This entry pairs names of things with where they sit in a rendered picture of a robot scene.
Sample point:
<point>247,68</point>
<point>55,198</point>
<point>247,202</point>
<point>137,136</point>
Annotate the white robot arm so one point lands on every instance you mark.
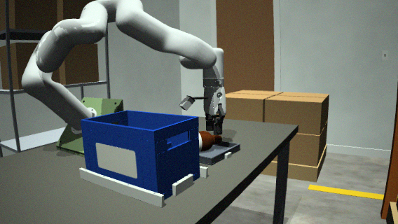
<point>132,21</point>

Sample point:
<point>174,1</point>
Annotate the blue plastic crate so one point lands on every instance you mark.
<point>136,150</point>

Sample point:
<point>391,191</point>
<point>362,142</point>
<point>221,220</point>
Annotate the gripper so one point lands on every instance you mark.
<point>212,105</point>

